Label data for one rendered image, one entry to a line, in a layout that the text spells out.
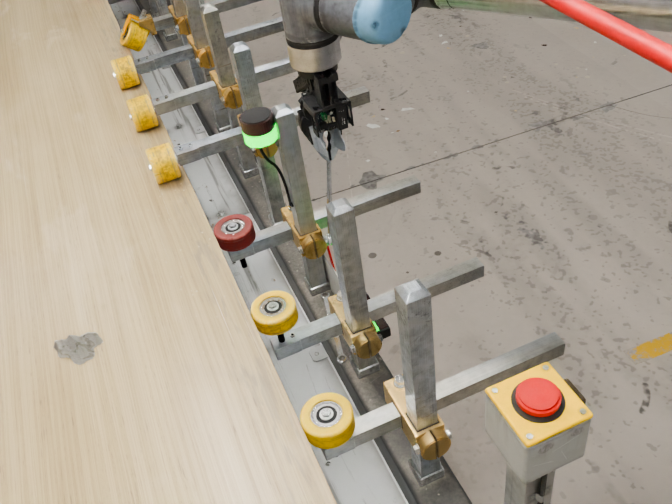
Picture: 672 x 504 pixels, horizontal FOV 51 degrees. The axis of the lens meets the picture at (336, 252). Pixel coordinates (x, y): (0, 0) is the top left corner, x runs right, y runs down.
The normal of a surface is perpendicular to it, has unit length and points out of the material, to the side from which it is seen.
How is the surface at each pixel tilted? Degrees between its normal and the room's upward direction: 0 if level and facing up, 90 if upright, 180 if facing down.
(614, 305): 0
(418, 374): 90
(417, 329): 90
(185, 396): 0
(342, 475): 0
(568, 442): 90
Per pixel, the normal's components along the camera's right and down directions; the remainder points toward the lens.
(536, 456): 0.38, 0.58
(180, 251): -0.13, -0.74
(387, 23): 0.73, 0.39
